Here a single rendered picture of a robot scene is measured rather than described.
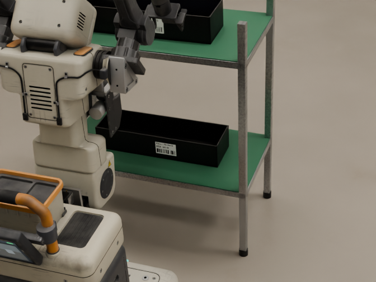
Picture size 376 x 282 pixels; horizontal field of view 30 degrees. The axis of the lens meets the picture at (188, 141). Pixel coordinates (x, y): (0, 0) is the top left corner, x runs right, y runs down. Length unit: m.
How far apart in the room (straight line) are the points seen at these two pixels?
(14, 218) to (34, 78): 0.41
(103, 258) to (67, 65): 0.56
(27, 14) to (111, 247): 0.71
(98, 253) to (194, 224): 1.32
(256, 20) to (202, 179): 0.69
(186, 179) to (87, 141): 0.80
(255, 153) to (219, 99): 1.13
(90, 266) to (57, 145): 0.47
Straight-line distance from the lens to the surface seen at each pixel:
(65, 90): 2.07
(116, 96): 2.28
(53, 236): 1.94
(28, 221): 2.04
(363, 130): 3.95
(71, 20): 2.05
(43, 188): 2.09
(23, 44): 2.10
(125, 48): 2.07
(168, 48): 2.68
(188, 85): 4.36
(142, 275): 2.66
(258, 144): 3.17
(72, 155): 2.26
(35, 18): 2.09
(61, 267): 2.00
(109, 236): 2.05
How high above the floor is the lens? 2.14
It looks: 34 degrees down
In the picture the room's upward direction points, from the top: 3 degrees counter-clockwise
